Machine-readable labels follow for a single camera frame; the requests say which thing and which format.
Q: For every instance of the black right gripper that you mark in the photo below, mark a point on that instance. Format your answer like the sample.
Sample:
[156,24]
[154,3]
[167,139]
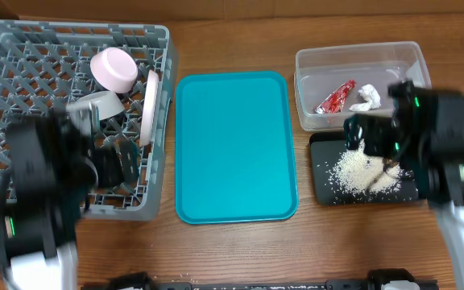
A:
[377,142]

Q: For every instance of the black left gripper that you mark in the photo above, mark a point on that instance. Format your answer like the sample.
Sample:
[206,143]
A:
[112,174]

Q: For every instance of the brown food scrap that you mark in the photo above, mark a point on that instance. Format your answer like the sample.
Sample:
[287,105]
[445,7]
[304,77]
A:
[388,163]

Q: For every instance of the white tissue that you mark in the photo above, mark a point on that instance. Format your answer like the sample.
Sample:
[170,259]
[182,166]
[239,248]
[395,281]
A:
[371,97]

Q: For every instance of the white rice pile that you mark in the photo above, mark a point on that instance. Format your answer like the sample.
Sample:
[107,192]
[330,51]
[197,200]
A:
[359,175]

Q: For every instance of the grey small bowl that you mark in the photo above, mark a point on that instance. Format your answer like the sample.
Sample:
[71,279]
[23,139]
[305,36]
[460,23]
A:
[107,102]

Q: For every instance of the red snack wrapper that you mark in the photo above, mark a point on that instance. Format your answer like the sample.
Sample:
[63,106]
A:
[334,103]

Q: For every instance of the pink bowl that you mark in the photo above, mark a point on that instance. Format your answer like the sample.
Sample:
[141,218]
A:
[114,69]

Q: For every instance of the large white plate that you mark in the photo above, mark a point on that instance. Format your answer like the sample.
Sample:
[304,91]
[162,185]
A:
[149,101]

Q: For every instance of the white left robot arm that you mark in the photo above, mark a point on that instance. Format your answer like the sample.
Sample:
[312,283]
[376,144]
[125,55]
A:
[38,243]

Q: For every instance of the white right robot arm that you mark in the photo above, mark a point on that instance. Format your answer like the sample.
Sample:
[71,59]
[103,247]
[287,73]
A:
[442,186]

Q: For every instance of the black waste tray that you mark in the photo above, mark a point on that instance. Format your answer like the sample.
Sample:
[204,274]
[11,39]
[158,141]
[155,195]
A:
[324,151]

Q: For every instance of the grey dishwasher rack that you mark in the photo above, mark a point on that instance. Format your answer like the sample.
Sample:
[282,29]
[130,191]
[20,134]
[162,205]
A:
[45,65]

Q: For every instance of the clear plastic bin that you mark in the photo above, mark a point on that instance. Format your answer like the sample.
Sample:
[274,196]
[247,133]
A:
[321,71]

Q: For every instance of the teal serving tray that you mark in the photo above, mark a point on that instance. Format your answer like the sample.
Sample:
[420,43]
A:
[234,153]

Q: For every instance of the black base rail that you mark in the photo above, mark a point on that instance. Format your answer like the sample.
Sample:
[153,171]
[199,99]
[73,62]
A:
[396,278]

